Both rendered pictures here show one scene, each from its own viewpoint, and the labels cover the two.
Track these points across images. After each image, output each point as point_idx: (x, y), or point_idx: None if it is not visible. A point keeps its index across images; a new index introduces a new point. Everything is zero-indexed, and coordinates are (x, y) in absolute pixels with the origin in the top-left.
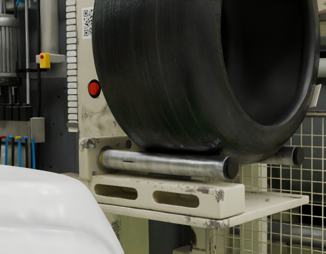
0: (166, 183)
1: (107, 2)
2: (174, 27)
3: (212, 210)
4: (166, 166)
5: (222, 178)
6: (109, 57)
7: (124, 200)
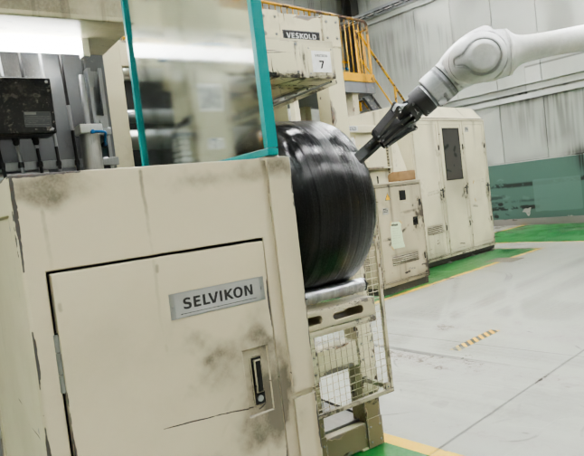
0: (340, 304)
1: (328, 185)
2: (373, 201)
3: (371, 309)
4: (331, 294)
5: (362, 290)
6: (334, 223)
7: (313, 327)
